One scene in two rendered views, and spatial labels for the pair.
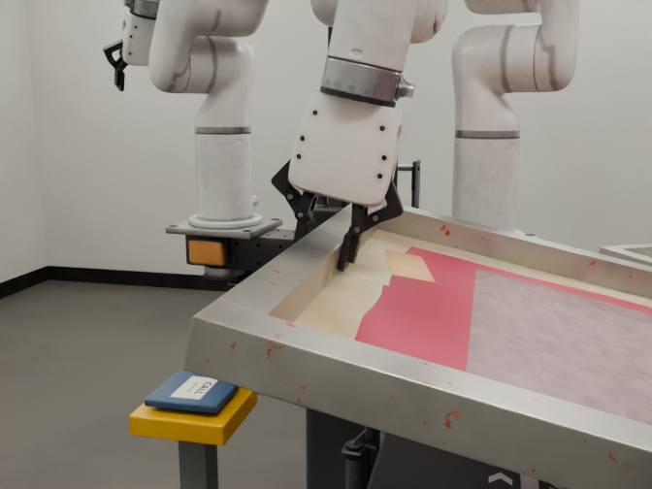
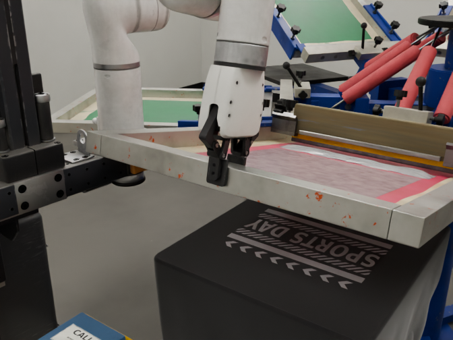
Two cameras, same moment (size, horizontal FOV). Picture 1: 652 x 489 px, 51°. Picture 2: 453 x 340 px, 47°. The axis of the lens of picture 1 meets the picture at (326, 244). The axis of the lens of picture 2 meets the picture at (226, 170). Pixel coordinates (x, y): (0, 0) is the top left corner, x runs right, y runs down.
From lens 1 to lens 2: 79 cm
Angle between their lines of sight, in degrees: 65
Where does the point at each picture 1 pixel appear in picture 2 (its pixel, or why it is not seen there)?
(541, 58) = (162, 11)
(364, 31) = (267, 25)
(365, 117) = (258, 80)
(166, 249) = not seen: outside the picture
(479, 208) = (135, 117)
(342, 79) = (258, 57)
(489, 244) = (172, 139)
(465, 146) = (118, 76)
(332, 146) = (245, 102)
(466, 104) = (116, 45)
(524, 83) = (147, 27)
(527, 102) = not seen: outside the picture
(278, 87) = not seen: outside the picture
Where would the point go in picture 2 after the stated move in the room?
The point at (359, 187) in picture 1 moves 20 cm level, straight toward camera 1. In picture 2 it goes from (253, 125) to (394, 144)
